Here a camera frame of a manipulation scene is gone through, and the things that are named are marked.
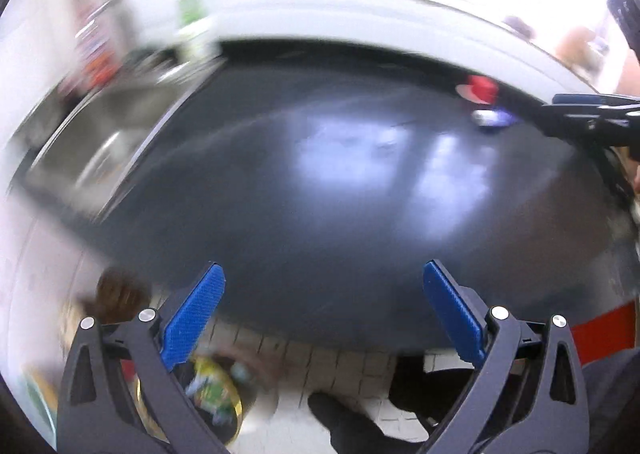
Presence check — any black trash bin yellow rim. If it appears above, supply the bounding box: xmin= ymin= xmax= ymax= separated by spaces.
xmin=132 ymin=354 xmax=247 ymax=452

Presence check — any small red cap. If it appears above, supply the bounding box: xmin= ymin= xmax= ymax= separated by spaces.
xmin=457 ymin=75 xmax=500 ymax=105

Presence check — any green bottle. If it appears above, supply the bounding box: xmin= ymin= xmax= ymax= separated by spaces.
xmin=175 ymin=0 xmax=221 ymax=62

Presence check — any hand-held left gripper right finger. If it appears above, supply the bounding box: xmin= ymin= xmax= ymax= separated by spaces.
xmin=422 ymin=259 xmax=592 ymax=454

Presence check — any small blue white wrapper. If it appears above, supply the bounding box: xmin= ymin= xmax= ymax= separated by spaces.
xmin=472 ymin=108 xmax=517 ymax=134

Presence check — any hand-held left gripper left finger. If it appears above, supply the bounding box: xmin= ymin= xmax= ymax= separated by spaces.
xmin=56 ymin=261 xmax=227 ymax=454

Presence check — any steel sink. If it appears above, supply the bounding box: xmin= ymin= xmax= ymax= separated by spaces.
xmin=25 ymin=63 xmax=222 ymax=221

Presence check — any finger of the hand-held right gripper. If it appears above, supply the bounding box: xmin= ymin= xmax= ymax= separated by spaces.
xmin=553 ymin=93 xmax=640 ymax=111
xmin=539 ymin=104 xmax=640 ymax=147

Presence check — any brown ceramic jar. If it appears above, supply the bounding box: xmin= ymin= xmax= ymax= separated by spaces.
xmin=94 ymin=268 xmax=152 ymax=324

